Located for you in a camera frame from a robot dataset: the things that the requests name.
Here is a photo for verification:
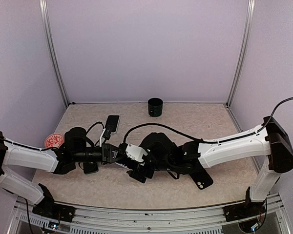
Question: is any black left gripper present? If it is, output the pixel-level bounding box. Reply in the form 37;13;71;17
73;143;124;165

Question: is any black phone dark edge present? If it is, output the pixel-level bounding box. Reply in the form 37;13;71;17
115;158;134;170

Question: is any black phone green edge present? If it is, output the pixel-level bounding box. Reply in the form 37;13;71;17
83;162;99;175

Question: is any black phone white back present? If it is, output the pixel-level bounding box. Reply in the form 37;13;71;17
105;115;120;134

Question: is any light blue phone case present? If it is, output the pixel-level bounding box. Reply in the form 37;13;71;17
104;115;121;135

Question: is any black phone case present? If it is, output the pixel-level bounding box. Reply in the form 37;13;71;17
190;170;213;190

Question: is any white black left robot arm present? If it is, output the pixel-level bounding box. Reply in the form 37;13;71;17
0;127;125;217

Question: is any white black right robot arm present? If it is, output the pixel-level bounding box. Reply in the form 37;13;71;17
181;115;293;216

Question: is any dark green cup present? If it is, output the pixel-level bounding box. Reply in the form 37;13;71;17
147;97;163;117

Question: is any red white patterned bowl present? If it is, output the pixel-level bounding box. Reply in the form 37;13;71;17
44;133;64;148

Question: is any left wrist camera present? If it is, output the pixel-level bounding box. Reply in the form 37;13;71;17
100;124;114;140

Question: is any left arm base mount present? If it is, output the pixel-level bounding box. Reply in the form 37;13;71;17
32;201;76;223

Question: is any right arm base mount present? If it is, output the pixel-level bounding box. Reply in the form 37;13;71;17
223;203;266;222

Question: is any front aluminium rail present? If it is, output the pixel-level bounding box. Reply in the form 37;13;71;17
13;195;290;234

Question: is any left aluminium frame post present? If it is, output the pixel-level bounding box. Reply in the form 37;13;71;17
39;0;70;109

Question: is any aluminium frame post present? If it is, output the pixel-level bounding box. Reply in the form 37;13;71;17
226;0;255;108
39;0;70;109

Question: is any right aluminium frame post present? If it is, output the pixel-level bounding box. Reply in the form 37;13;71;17
226;0;255;108

